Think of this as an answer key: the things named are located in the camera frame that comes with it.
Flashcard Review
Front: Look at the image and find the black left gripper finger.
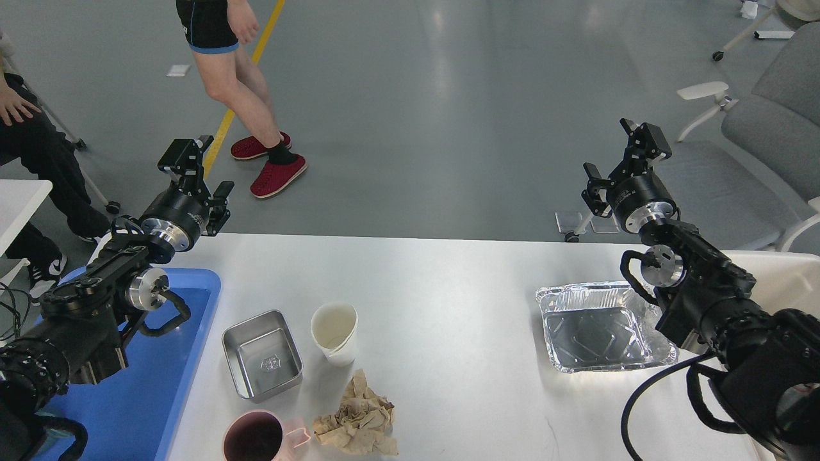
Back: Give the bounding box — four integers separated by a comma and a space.
203, 181, 234, 236
158, 135, 214, 188

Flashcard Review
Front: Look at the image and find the crumpled brown paper napkin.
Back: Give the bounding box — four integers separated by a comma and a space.
311, 369, 399, 456

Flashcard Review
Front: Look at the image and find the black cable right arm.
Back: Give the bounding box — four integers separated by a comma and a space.
620, 351, 712, 461

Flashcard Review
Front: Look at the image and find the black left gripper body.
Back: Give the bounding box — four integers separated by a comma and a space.
140, 183, 213, 253

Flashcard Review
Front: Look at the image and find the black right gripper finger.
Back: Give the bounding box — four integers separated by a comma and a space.
619, 118, 673, 175
582, 163, 617, 218

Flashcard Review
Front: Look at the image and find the pink mug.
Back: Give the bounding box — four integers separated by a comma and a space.
222, 410, 311, 460

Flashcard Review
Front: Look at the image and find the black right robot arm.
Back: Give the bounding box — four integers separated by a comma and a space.
582, 118, 819, 460

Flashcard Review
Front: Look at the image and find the blue plastic tray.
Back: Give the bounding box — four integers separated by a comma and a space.
44, 268, 222, 460

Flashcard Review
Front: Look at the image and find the aluminium foil tray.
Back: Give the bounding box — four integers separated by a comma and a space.
535, 281, 678, 373

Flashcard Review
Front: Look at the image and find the standing person in shorts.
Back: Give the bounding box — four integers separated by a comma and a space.
176, 1, 308, 199

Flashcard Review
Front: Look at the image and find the white side table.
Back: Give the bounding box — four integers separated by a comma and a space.
1, 180, 53, 254

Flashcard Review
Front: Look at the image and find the square stainless steel tray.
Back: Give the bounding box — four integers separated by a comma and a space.
222, 310, 304, 403

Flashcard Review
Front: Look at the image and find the white paper cup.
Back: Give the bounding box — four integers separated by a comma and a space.
311, 303, 358, 366

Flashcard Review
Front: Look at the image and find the white chair base far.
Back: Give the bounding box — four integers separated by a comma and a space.
711, 1, 819, 61

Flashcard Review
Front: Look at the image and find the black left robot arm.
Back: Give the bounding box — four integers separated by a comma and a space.
1, 135, 234, 460

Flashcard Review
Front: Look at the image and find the seated person in black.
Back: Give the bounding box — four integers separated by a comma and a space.
1, 69, 110, 304

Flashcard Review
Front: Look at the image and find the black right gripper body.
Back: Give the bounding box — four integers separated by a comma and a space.
601, 166, 677, 234

